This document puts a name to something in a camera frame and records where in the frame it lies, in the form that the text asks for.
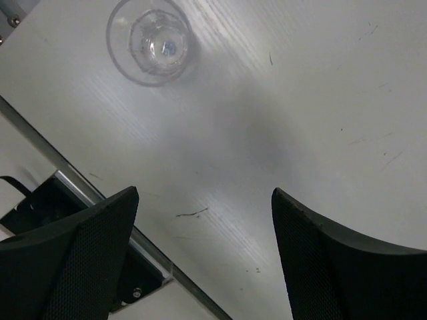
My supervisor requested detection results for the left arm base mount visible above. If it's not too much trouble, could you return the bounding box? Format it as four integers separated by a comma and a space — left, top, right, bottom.
1, 172, 165, 313

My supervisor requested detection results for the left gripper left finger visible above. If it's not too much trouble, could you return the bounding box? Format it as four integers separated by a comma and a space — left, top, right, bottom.
1, 187, 139, 319

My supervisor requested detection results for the aluminium rail left edge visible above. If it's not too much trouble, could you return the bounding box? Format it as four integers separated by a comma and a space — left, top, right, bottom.
1, 0, 27, 45

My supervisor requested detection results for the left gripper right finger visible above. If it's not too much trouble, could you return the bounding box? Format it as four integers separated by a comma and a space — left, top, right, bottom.
271, 188, 426, 319

